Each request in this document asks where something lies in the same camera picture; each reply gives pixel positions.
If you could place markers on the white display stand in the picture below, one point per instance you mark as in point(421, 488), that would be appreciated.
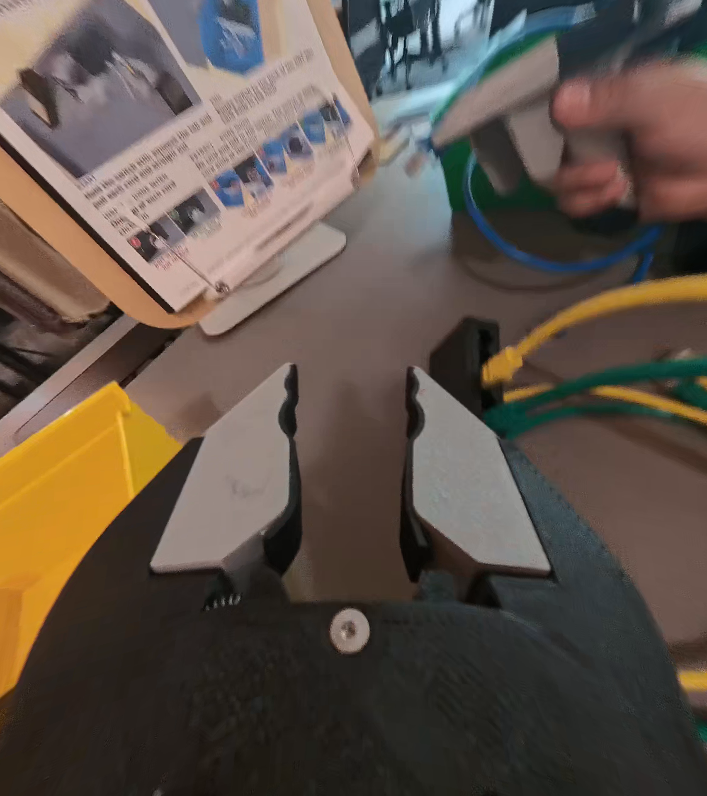
point(278, 273)

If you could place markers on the black office chair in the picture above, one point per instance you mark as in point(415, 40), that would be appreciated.
point(403, 31)

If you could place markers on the black network switch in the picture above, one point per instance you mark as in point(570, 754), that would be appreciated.
point(465, 367)

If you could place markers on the instruction sheet on stand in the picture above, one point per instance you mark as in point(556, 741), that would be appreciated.
point(48, 236)

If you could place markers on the yellow plastic bin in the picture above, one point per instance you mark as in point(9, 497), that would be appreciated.
point(30, 528)

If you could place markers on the person's right hand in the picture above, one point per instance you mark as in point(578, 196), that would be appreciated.
point(670, 143)

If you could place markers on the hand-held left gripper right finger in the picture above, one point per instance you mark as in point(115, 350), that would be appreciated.
point(471, 497)

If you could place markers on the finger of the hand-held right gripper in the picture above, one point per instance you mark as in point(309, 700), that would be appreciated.
point(502, 87)
point(527, 149)

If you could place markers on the green plastic bin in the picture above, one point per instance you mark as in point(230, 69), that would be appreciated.
point(484, 180)

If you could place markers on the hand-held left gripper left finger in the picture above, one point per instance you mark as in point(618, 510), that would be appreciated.
point(235, 491)

